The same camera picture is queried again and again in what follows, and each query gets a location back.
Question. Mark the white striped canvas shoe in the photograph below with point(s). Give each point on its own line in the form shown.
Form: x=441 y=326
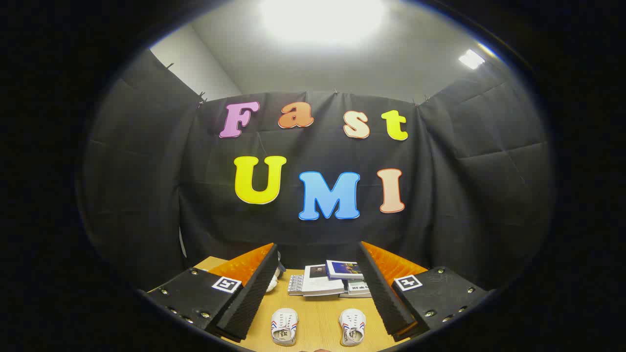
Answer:
x=352 y=326
x=284 y=326

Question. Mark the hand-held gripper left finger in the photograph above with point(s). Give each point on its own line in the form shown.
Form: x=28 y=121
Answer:
x=247 y=303

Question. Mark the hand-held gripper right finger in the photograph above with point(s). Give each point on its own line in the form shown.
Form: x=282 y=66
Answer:
x=386 y=303

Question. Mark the white book with portrait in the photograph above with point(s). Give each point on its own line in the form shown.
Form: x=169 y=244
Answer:
x=320 y=286

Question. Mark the white duck plush toy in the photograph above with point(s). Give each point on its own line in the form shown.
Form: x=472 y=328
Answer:
x=272 y=283

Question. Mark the small ceiling light panel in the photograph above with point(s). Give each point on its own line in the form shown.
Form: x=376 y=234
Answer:
x=471 y=59

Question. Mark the blue cover book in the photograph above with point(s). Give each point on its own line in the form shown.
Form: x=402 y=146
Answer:
x=344 y=269

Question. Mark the teal cover book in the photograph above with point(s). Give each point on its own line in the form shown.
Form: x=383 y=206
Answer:
x=359 y=288

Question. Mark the large ceiling light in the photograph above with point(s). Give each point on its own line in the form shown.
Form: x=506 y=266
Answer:
x=323 y=19

